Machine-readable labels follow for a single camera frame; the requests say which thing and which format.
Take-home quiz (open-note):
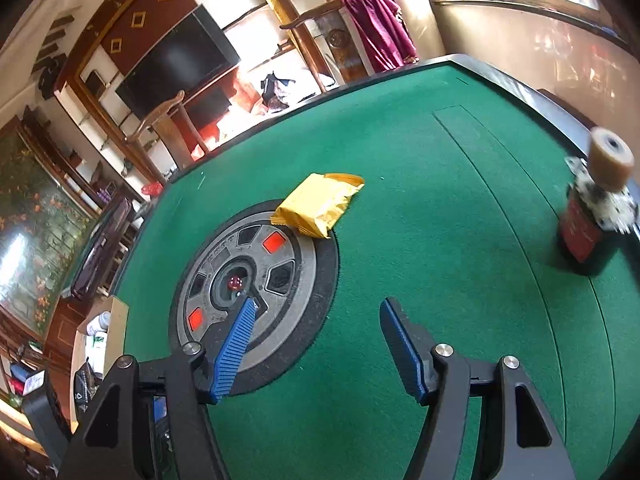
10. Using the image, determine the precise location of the yellow snack packet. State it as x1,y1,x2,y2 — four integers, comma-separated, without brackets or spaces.
270,174,364,238

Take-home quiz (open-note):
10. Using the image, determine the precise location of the black snack bag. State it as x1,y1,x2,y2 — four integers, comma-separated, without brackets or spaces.
73,360,99,419

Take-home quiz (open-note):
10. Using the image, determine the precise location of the white green tube in box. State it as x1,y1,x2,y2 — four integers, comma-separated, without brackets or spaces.
85,333,107,366

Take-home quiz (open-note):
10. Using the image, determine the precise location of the cardboard box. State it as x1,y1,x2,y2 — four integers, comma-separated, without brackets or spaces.
68,296,128,431

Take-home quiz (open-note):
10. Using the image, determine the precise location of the white bottle in box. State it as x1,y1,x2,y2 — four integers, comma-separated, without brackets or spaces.
86,310,111,337

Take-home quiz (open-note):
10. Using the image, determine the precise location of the dark glossy side table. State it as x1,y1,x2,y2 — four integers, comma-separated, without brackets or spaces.
62,195,134,304

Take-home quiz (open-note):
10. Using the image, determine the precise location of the red black canister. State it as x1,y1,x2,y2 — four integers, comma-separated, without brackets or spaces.
556,184,622,276

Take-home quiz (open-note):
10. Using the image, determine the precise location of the floral painting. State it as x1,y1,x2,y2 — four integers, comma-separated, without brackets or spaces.
0,125,96,338

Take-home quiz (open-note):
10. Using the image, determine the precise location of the round mahjong table centre console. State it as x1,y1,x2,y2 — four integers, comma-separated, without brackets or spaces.
168,200,340,396

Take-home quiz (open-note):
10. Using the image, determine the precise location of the red plastic item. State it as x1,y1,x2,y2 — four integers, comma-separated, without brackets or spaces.
141,182,164,198

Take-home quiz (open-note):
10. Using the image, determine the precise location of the brown roller with white gear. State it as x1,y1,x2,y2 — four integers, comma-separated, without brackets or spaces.
565,127,639,235

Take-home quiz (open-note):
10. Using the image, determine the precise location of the wooden shelving unit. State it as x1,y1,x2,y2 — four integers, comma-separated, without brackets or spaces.
29,29,150,205

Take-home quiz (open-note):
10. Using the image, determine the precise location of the wooden chair left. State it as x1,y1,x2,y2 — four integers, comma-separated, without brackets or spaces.
125,90,209,183

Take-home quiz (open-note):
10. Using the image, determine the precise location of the wooden chair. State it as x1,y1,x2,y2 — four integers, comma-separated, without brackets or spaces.
280,0,374,84
125,90,209,183

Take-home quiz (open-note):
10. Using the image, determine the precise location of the dark clothes pile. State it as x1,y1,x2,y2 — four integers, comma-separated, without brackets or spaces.
260,73,294,112

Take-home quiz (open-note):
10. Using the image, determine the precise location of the black television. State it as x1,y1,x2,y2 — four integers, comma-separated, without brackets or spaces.
116,6,240,118

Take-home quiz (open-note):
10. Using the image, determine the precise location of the magenta cloth on chair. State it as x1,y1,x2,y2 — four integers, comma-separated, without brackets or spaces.
342,0,419,73

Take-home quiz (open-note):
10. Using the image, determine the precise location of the wooden chair right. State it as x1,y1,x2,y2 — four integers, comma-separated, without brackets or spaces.
280,0,374,84

